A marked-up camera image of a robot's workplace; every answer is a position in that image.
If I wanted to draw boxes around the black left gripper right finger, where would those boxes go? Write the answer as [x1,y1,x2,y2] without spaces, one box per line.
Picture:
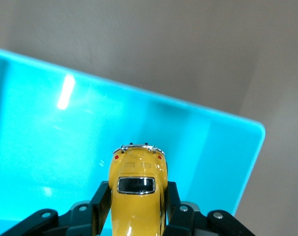
[163,181,256,236]

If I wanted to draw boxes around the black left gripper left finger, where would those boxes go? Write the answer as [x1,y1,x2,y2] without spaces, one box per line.
[0,181,112,236]

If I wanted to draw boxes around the turquoise plastic bin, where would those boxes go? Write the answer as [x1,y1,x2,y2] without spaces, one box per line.
[0,46,266,236]

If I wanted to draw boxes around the yellow beetle toy car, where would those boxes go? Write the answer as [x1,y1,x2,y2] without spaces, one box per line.
[107,142,169,236]

